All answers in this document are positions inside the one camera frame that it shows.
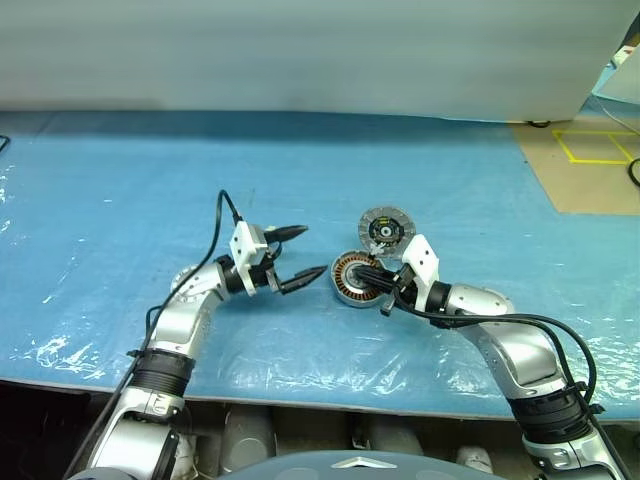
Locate round silver motor lid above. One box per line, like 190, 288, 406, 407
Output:
357, 206, 410, 257

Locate grey rounded robot torso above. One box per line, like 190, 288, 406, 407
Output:
229, 449, 496, 480

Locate silver motor housing copper windings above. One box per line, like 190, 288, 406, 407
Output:
329, 249, 386, 307

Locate small white rounded part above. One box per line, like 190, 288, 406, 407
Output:
454, 444, 496, 474

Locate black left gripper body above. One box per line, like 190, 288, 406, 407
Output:
253, 241, 283, 296

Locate blue plastic table cover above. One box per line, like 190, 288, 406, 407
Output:
0, 109, 640, 421

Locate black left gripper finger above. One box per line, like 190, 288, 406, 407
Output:
268, 224, 310, 246
277, 265, 330, 298

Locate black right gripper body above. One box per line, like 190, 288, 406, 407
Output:
380, 262, 419, 317

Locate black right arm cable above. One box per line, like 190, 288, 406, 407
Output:
382, 287, 609, 426

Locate grey rounded cylinder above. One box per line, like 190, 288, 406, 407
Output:
222, 405, 276, 471
349, 414, 426, 456

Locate white partition board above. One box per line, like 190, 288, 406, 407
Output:
0, 0, 640, 124

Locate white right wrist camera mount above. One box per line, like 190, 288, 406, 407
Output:
399, 234, 440, 314

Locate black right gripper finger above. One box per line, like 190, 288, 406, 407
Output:
358, 278, 398, 298
354, 267, 400, 284

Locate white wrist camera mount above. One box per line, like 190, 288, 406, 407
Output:
399, 234, 440, 314
228, 222, 275, 297

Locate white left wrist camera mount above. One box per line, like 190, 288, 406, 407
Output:
228, 222, 275, 297

